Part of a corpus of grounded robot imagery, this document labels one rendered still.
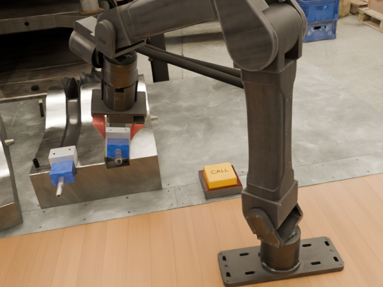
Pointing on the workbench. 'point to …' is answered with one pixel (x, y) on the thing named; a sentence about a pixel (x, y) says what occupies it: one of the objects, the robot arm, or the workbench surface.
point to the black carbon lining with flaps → (71, 99)
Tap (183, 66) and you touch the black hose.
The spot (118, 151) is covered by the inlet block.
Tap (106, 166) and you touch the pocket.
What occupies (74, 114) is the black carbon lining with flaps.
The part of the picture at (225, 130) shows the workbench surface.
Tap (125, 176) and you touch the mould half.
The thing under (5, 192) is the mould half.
